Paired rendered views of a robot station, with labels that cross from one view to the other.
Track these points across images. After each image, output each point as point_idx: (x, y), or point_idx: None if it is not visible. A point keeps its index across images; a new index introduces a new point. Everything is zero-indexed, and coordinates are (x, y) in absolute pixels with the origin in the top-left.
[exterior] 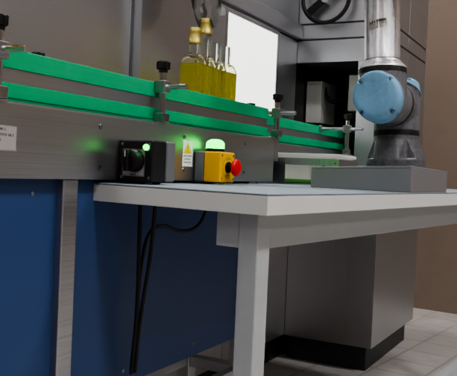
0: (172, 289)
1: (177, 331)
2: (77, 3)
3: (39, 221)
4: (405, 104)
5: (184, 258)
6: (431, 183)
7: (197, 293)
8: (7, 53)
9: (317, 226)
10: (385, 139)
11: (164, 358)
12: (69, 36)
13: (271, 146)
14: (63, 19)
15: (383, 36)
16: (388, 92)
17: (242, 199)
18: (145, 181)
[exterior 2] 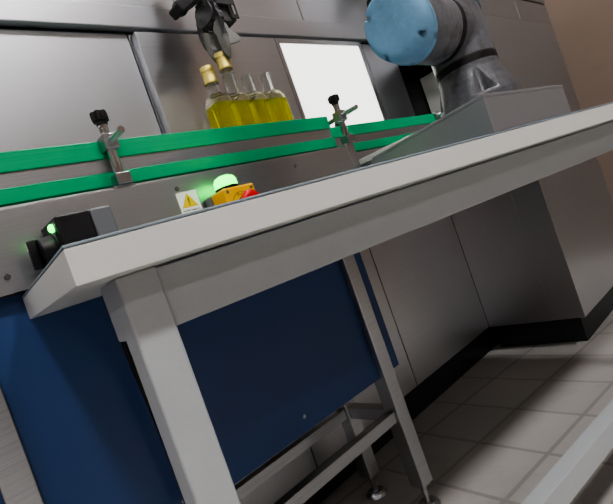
0: (239, 369)
1: (268, 413)
2: (58, 98)
3: None
4: (445, 16)
5: (246, 326)
6: (535, 108)
7: (289, 357)
8: None
9: (309, 244)
10: (449, 81)
11: (258, 453)
12: (60, 135)
13: (344, 155)
14: (43, 121)
15: None
16: (404, 9)
17: (57, 268)
18: None
